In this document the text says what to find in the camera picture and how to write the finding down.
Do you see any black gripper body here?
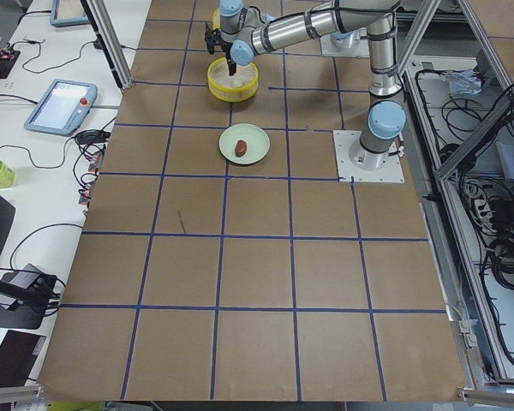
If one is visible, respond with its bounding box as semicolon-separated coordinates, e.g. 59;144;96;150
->
204;22;235;64

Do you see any brown bun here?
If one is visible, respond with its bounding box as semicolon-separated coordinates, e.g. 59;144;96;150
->
235;140;248;158

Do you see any yellow steamer basket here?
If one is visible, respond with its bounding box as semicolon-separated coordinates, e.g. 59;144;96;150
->
206;57;259;103
212;9;220;30

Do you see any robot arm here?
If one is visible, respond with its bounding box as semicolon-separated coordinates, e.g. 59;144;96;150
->
205;1;406;171

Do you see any light green plate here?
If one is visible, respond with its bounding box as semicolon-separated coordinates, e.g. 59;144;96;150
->
218;123;270;165

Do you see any teach pendant far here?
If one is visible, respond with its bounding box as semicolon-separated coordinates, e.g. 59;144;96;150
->
50;0;89;27

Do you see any teach pendant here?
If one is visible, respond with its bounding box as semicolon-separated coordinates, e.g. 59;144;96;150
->
50;0;89;27
24;79;98;136

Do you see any teach pendant near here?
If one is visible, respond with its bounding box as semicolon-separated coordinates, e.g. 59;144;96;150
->
24;79;98;136

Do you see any aluminium frame post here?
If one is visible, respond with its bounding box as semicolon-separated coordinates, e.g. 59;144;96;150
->
81;0;133;90

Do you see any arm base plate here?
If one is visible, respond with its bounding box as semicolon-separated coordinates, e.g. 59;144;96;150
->
332;130;404;184

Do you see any black camera stand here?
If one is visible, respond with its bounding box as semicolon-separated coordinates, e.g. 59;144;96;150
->
0;265;60;330

